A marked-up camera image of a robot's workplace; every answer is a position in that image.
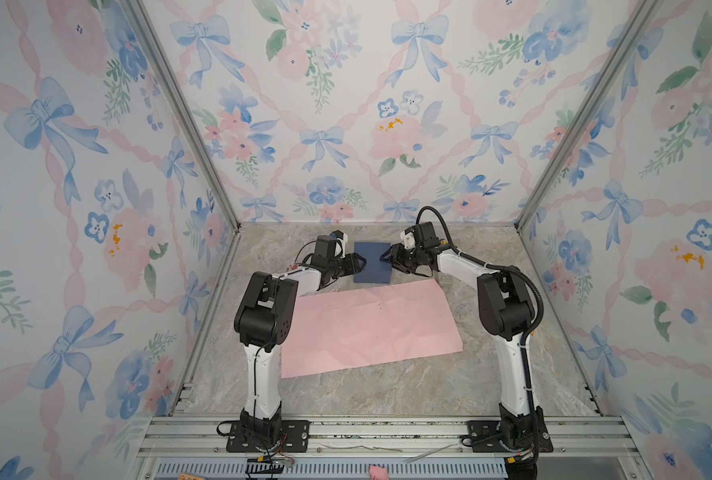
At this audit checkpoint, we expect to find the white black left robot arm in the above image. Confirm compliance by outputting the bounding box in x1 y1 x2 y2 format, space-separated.
226 253 367 453

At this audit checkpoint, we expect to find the aluminium corner post left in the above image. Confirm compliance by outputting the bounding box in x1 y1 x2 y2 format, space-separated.
120 0 240 234

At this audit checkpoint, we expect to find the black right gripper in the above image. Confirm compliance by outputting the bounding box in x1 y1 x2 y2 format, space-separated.
377 245 422 274

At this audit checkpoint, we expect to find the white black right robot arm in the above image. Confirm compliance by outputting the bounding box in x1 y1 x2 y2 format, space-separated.
381 243 544 453

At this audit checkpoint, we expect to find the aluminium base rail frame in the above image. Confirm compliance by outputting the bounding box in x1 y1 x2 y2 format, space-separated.
127 415 653 479

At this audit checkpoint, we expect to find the pink object front edge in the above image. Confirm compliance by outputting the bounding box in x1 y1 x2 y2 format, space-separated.
368 465 390 480

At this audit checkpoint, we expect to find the black corrugated cable conduit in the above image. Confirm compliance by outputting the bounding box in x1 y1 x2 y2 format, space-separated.
414 205 545 457

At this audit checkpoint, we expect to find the aluminium corner post right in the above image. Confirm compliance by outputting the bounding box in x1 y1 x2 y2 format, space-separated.
514 0 661 233

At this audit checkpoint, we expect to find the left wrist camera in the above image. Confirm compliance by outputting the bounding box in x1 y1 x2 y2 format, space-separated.
313 230 348 260

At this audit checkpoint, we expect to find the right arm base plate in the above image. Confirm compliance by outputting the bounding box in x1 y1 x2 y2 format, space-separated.
462 417 554 454

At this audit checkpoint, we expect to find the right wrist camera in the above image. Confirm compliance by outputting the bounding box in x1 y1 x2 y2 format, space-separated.
400 222 442 250

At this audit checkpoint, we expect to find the aluminium corner post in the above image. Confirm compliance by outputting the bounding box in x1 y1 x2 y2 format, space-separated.
120 0 240 234
514 0 661 233

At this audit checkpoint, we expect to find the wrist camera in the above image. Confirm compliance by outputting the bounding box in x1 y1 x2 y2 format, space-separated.
400 222 442 250
313 230 348 260

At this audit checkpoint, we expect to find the grey slotted cable duct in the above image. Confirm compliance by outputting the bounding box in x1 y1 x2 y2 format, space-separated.
151 457 508 479

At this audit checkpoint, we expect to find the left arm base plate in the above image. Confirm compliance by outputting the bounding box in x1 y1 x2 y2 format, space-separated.
225 420 310 454

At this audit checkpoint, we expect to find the pink purple wrapping paper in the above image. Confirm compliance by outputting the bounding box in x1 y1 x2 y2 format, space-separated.
281 279 463 379

